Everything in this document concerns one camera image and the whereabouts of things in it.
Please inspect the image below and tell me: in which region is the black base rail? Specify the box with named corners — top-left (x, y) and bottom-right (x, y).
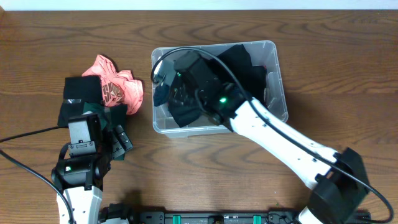
top-left (90, 203), bottom-right (301, 224)

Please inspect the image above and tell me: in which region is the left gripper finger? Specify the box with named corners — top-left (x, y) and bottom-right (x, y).
top-left (114, 125), bottom-right (133, 152)
top-left (108, 131), bottom-right (125, 160)

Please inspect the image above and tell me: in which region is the dark navy garment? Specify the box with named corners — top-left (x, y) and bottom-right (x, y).
top-left (153, 84), bottom-right (170, 107)

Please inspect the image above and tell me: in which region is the black shirt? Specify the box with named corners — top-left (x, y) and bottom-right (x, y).
top-left (172, 45), bottom-right (267, 128)

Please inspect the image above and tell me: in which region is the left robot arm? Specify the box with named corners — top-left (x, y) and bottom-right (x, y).
top-left (52, 124), bottom-right (134, 224)

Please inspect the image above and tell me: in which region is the dark green garment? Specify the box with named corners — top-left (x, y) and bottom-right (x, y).
top-left (83, 103), bottom-right (127, 142)

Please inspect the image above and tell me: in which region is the crumpled coral orange shirt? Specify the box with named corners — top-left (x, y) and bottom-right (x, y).
top-left (82, 55), bottom-right (144, 115)

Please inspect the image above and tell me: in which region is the clear plastic storage bin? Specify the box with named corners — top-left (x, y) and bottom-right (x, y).
top-left (152, 40), bottom-right (289, 138)

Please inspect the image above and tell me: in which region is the folded black garment with tape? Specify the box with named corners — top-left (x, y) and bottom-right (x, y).
top-left (57, 76), bottom-right (103, 127)

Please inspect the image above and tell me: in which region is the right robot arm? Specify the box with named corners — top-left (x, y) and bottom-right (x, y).
top-left (169, 75), bottom-right (370, 223)

